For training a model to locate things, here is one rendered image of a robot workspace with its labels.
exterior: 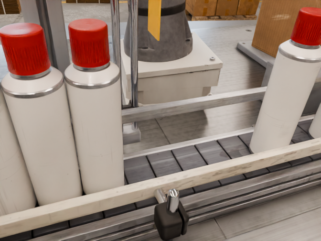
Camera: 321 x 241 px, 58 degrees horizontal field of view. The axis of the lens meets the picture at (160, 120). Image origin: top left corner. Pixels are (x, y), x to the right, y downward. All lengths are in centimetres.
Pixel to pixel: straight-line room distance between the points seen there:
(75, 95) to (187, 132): 31
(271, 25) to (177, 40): 34
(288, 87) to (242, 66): 46
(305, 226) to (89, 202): 25
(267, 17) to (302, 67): 52
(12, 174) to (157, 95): 35
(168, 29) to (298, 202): 37
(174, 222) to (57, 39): 26
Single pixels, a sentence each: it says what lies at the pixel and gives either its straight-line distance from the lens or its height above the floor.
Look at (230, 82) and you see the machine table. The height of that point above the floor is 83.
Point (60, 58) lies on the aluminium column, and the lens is 41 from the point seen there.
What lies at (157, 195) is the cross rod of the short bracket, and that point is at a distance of 33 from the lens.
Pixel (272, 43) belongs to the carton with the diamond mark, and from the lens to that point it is 87.
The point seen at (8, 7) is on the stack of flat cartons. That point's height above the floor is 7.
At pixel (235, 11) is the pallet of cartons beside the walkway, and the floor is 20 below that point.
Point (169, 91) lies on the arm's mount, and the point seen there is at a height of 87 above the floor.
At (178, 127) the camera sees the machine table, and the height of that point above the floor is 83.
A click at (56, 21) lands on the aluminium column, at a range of 39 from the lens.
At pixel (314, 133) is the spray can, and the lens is 52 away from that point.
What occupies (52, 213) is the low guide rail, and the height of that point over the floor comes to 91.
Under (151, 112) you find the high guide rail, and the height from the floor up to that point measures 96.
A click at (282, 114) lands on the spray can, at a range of 40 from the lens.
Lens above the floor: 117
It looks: 36 degrees down
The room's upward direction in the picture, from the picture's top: 3 degrees clockwise
